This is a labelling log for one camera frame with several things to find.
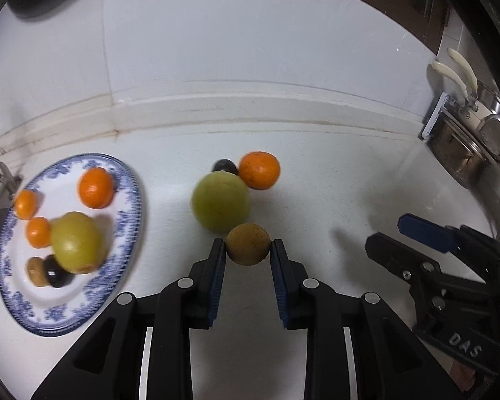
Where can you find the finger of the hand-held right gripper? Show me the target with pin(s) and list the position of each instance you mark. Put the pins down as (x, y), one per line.
(393, 256)
(427, 233)

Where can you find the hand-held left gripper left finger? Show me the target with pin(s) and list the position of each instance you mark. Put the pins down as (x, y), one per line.
(216, 287)

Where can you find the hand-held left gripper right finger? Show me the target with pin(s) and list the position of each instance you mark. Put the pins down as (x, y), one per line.
(280, 287)

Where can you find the small brown fruit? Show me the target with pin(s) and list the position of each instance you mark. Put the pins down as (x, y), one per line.
(35, 273)
(248, 243)

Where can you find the blue patterned white plate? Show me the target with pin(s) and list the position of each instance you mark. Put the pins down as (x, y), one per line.
(121, 266)

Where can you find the yellow-green round fruit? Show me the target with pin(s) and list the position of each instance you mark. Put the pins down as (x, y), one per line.
(77, 241)

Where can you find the orange mandarin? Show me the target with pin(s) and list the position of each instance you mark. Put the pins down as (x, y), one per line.
(26, 204)
(96, 188)
(38, 232)
(259, 170)

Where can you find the dark purple plum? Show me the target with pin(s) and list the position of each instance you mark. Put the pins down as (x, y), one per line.
(58, 273)
(225, 166)

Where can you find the person's right hand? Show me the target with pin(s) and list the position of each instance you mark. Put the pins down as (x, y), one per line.
(462, 377)

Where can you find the steel pot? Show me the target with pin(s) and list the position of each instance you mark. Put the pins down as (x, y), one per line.
(458, 154)

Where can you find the green round fruit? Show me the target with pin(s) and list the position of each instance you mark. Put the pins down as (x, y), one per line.
(221, 202)

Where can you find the steel spatula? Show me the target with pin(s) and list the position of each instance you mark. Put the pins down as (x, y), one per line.
(491, 133)

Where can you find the steel kitchen rack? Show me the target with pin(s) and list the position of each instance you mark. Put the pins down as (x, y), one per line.
(435, 112)

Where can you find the slim gooseneck faucet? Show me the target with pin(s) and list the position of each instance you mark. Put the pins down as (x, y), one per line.
(2, 179)

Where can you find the dark wooden window frame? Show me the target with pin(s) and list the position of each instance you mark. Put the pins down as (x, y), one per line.
(400, 4)

